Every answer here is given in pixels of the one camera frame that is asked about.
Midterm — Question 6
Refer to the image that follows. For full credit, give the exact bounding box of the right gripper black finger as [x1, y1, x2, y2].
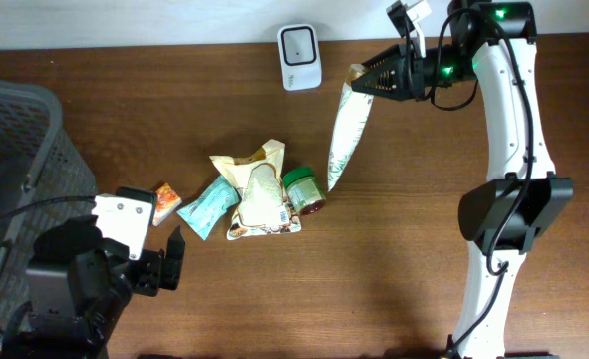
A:
[351, 72, 415, 101]
[363, 45, 414, 75]

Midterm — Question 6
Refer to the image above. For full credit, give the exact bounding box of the teal wipes packet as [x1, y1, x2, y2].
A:
[177, 176, 240, 240]

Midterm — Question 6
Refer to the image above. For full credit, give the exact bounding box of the orange snack packet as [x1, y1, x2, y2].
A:
[152, 183, 182, 226]

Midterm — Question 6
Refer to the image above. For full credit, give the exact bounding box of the white bamboo print tube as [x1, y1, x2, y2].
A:
[327, 64, 374, 191]

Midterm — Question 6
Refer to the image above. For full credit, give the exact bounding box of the beige snack bag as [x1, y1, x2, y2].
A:
[210, 139, 302, 241]

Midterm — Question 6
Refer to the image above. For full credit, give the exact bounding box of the green lidded jar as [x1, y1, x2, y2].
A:
[282, 167, 326, 215]

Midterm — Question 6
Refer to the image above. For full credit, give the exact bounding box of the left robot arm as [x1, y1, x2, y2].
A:
[0, 215, 186, 358]

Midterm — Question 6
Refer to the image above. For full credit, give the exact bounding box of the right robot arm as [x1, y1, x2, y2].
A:
[349, 1, 573, 358]

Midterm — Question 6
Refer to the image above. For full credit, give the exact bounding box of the white barcode scanner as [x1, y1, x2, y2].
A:
[277, 24, 322, 91]

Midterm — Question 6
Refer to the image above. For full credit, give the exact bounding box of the grey plastic basket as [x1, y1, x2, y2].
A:
[0, 81, 97, 342]

